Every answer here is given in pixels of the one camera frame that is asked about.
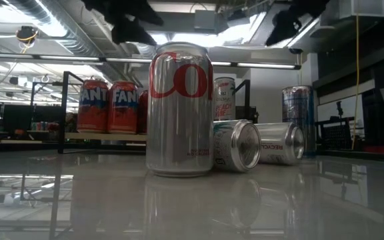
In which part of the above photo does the white table cover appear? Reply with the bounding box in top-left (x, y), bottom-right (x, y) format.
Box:
top-left (0, 149), bottom-right (384, 240)

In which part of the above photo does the background workbench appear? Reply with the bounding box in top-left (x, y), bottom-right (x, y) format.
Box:
top-left (0, 99), bottom-right (79, 151)

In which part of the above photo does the red Fanta can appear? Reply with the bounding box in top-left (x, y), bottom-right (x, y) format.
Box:
top-left (77, 79), bottom-right (109, 134)
top-left (107, 81), bottom-right (139, 135)

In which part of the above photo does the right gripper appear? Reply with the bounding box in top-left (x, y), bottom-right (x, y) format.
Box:
top-left (265, 0), bottom-right (331, 47)

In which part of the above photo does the white Celsius can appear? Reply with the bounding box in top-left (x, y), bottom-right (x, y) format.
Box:
top-left (213, 77), bottom-right (236, 121)
top-left (213, 119), bottom-right (262, 173)

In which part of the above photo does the wooden shelf with black frame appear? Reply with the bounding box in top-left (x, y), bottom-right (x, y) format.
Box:
top-left (29, 70), bottom-right (259, 155)

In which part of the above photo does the silver Diet Coke can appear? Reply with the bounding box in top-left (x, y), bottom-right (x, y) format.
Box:
top-left (254, 121), bottom-right (305, 167)
top-left (146, 41), bottom-right (215, 177)

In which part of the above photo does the black wire rack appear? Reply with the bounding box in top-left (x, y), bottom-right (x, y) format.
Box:
top-left (315, 99), bottom-right (353, 151)

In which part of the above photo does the grey ceiling box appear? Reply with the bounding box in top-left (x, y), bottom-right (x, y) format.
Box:
top-left (193, 9), bottom-right (219, 33)

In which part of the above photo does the red Coke Zero can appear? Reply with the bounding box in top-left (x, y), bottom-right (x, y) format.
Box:
top-left (137, 89), bottom-right (149, 135)

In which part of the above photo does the yellow hanging cable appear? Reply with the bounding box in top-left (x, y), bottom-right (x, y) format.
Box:
top-left (351, 15), bottom-right (361, 151)

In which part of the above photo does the silver ventilation duct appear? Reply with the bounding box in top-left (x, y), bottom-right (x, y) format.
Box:
top-left (7, 0), bottom-right (105, 58)

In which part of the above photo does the white ceiling box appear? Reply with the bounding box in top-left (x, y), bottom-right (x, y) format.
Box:
top-left (338, 0), bottom-right (384, 19)

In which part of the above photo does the ceiling cable reel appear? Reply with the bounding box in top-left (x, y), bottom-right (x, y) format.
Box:
top-left (15, 25), bottom-right (39, 54)

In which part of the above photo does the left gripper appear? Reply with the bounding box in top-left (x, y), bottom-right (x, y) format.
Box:
top-left (80, 0), bottom-right (165, 45)

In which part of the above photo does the blue silver Red Bull can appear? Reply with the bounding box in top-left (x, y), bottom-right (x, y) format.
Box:
top-left (281, 85), bottom-right (316, 157)

